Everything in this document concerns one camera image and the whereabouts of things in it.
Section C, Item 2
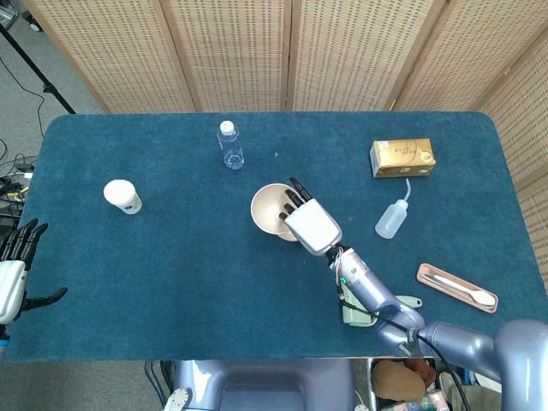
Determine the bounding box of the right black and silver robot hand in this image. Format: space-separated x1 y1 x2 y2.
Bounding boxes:
278 176 344 258

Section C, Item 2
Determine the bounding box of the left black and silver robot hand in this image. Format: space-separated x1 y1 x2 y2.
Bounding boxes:
0 218 69 325

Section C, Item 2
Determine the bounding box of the translucent squeeze bottle with nozzle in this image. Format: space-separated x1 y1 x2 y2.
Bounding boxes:
374 177 414 240

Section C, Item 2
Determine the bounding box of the pale green lint roller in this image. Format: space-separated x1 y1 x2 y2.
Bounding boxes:
341 293 423 328

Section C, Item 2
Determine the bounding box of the clear plastic water bottle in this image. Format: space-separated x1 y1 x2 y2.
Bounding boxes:
216 120 246 170

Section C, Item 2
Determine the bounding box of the gold tissue box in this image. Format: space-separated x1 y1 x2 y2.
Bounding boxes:
369 137 438 179

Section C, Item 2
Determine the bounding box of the blue table cloth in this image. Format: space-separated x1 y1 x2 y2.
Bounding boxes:
3 111 539 363

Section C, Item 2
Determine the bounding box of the white paper cup with lid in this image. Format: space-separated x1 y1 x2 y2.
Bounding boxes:
103 179 142 215

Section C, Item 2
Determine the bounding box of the pink cutlery tray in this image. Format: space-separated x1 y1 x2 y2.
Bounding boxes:
416 263 500 314

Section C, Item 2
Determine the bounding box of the blue-grey robot torso base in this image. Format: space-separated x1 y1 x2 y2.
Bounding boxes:
164 359 356 411

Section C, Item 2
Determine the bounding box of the woven rattan screen panel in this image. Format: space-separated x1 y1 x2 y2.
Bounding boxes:
391 0 548 113
21 0 197 115
160 0 293 113
290 0 450 112
474 25 548 275

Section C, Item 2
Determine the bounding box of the bin of assorted clutter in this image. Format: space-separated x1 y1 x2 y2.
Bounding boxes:
367 357 462 411

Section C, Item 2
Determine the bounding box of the light wooden spoon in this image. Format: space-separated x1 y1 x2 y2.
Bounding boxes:
432 273 497 307

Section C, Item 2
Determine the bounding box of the black tripod stand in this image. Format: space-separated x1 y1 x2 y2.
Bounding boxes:
0 19 77 115

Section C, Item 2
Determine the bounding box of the tangle of floor cables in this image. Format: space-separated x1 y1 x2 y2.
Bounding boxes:
0 139 39 241

